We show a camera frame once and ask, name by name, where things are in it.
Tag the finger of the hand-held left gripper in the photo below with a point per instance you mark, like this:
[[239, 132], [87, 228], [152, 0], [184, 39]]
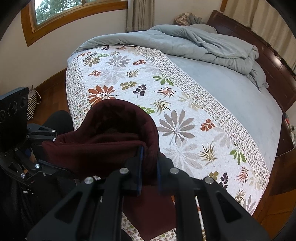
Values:
[[49, 168], [44, 133]]

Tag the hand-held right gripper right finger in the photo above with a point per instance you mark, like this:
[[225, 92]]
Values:
[[159, 172]]

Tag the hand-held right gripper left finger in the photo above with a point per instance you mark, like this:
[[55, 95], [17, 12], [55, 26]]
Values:
[[139, 171]]

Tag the maroon pants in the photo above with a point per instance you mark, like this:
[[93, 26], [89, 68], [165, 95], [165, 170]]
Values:
[[115, 129]]

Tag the black white patterned tote bag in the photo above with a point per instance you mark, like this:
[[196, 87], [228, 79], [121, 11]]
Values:
[[32, 104]]

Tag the floral white quilt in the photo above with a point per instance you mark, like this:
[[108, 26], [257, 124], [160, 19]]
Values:
[[180, 111]]

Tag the eyeglasses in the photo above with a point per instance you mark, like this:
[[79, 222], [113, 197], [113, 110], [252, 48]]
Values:
[[89, 56]]

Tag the grey-blue bed sheet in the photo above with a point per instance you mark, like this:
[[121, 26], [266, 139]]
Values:
[[231, 97]]

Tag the wooden framed window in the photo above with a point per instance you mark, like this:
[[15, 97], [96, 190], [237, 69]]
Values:
[[69, 14]]

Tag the dark wooden nightstand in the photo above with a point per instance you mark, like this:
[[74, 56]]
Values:
[[286, 166]]

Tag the grey-blue duvet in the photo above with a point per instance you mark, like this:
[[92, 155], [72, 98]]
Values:
[[173, 39]]

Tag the white power strip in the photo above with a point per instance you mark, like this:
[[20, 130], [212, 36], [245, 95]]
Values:
[[290, 125]]

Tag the grey-blue pillow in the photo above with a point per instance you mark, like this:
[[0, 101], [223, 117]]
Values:
[[260, 74]]

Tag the grey pillow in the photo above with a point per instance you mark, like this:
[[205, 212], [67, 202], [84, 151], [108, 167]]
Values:
[[204, 28]]

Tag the beige side curtain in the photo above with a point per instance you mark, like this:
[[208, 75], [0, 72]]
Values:
[[140, 15]]

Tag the pile of clothes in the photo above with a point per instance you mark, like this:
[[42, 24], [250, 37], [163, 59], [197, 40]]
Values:
[[187, 19]]

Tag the dark wooden bed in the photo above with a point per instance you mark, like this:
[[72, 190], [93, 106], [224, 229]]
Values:
[[272, 58]]

